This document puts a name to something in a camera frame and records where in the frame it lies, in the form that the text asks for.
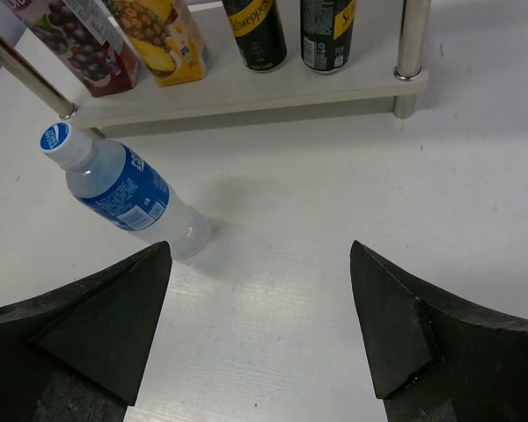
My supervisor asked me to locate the black Schweppes can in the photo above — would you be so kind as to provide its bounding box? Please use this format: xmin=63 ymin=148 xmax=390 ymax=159
xmin=299 ymin=0 xmax=357 ymax=74
xmin=222 ymin=0 xmax=287 ymax=72

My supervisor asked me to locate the grape juice carton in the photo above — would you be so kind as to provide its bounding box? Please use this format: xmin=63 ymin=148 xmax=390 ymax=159
xmin=3 ymin=0 xmax=139 ymax=98

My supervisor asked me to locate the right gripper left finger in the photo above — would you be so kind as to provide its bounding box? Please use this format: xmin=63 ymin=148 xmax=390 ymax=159
xmin=0 ymin=242 xmax=172 ymax=421

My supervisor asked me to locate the white two-tier shelf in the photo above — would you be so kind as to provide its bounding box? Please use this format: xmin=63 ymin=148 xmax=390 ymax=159
xmin=14 ymin=1 xmax=430 ymax=137

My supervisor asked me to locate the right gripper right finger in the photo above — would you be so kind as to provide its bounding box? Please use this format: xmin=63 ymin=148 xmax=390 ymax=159
xmin=349 ymin=241 xmax=528 ymax=421

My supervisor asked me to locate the pineapple juice carton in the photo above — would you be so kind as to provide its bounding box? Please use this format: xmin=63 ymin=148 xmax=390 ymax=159
xmin=104 ymin=0 xmax=207 ymax=87

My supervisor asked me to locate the Pocari water bottle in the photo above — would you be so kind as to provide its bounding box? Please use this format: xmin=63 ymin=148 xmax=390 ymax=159
xmin=39 ymin=122 xmax=210 ymax=261

